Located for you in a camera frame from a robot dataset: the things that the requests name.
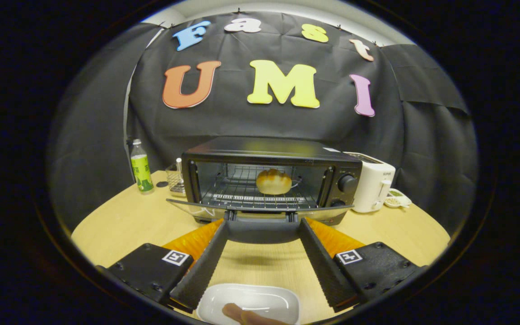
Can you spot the white oval plate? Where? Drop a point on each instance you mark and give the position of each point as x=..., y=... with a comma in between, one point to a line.
x=260, y=298

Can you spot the green label plastic bottle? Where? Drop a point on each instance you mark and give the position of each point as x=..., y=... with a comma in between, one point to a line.
x=141, y=171

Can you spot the small dark round disc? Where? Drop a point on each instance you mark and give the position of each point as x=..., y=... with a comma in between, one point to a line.
x=162, y=184

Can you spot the white pop-up toaster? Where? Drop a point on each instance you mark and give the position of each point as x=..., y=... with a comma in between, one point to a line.
x=373, y=185

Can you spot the white divided seed dish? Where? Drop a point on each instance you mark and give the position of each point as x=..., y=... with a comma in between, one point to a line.
x=395, y=198

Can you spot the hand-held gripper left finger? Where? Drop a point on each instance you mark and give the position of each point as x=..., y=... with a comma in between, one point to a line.
x=206, y=264

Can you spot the black toaster oven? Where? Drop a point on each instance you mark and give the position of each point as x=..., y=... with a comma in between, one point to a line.
x=264, y=149

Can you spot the golden bread roll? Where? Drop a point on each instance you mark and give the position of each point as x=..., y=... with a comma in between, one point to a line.
x=273, y=183

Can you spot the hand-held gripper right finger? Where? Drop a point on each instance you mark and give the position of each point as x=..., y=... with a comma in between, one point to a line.
x=321, y=264

